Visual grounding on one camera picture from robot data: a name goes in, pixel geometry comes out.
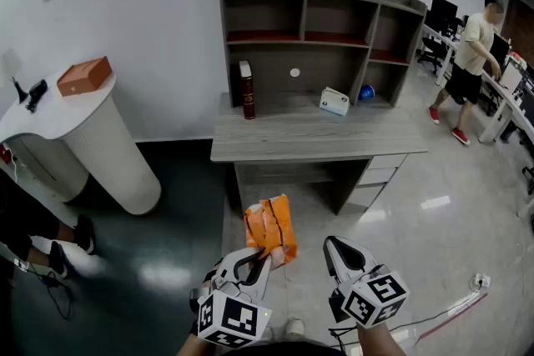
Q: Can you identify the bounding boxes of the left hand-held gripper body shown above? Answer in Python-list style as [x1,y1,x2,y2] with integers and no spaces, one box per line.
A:
[189,258,273,349]

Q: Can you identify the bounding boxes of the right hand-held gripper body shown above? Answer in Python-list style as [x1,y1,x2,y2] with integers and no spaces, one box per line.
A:
[328,262,411,330]

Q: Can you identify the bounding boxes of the orange snack bag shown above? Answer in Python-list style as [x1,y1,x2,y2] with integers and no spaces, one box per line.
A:
[243,193,299,268]

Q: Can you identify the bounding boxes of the person's left forearm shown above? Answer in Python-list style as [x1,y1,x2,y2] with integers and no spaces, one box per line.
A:
[177,331,214,356]

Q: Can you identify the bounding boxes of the person's right forearm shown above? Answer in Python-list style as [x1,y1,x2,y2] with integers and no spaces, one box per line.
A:
[356,323,408,356]

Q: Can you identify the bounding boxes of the grey wooden desk hutch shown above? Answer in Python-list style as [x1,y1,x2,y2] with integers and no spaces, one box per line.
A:
[209,0,430,216]

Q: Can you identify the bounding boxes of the black computer monitor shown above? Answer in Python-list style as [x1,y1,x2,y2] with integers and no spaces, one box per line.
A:
[490,33,511,68]
[429,0,459,33]

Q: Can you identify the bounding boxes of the person's black clothing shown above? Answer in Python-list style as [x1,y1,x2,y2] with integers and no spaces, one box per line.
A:
[224,340,347,356]

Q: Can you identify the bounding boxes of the red floor tape strip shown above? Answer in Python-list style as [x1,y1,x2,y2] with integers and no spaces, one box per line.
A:
[419,292,489,341]

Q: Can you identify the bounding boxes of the white power strip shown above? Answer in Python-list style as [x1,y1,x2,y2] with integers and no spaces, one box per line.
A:
[470,273,492,292]

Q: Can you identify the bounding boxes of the white and blue tissue pack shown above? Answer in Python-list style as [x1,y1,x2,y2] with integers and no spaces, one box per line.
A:
[319,86,350,117]

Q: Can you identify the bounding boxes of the white ribbed round side table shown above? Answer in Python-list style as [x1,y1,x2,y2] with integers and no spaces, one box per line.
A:
[0,66,163,216]

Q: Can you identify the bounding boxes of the dark red hardcover book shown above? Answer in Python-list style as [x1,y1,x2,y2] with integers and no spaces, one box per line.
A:
[238,59,256,121]

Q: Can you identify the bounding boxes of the black office chair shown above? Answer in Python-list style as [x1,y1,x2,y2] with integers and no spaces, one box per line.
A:
[417,36,443,75]

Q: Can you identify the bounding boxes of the orange box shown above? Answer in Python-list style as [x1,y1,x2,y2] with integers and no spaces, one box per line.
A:
[56,56,113,98]

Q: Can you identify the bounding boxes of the black handheld device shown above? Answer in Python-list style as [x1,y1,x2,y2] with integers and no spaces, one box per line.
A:
[25,78,48,113]

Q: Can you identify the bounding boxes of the black stand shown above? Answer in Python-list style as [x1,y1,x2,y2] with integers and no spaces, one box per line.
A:
[11,76,29,104]

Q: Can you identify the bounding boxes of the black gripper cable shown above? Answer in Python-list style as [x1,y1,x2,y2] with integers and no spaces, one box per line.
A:
[329,327,360,356]

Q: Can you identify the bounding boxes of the thin floor cable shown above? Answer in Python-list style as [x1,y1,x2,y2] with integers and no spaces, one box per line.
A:
[391,286,485,333]

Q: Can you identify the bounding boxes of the black floor cable with adapter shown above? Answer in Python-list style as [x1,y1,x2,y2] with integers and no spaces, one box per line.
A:
[24,262,74,322]

